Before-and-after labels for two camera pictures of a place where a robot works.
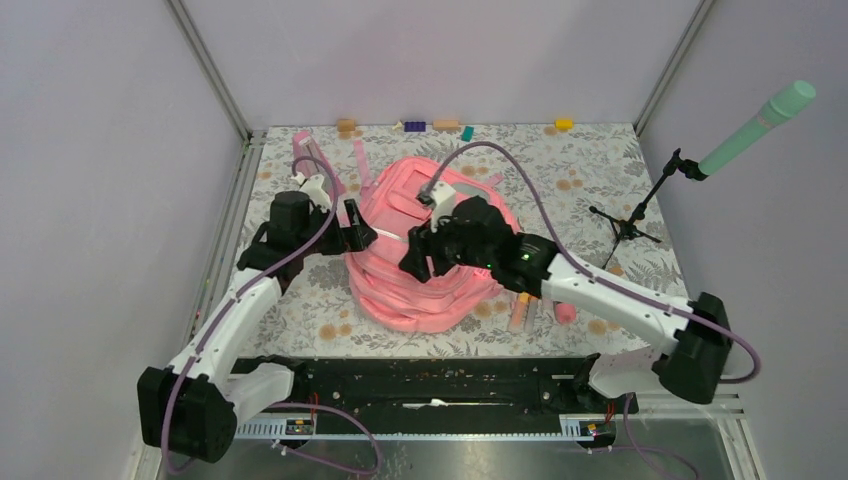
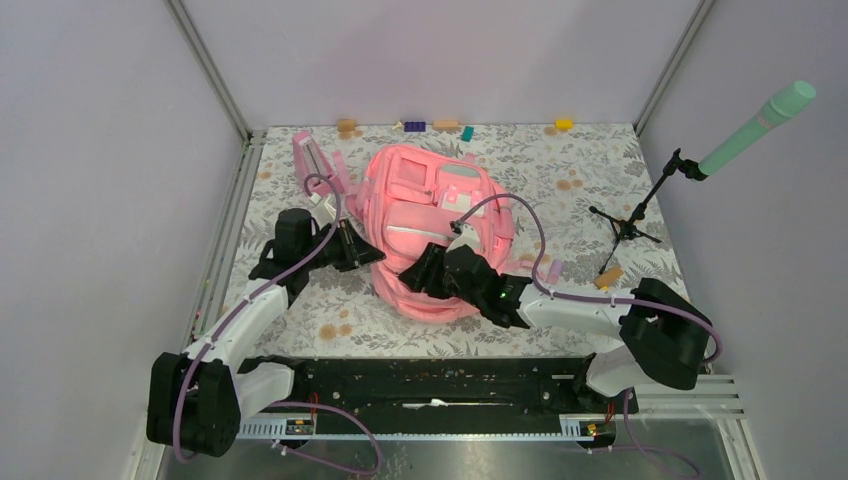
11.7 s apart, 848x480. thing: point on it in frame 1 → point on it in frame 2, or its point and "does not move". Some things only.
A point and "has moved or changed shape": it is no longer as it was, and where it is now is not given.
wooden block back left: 347,125 does not move
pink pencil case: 309,157 does not move
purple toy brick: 414,126 does not move
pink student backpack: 391,208 has moved or changed shape
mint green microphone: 786,105 does not move
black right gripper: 422,243 → 418,275
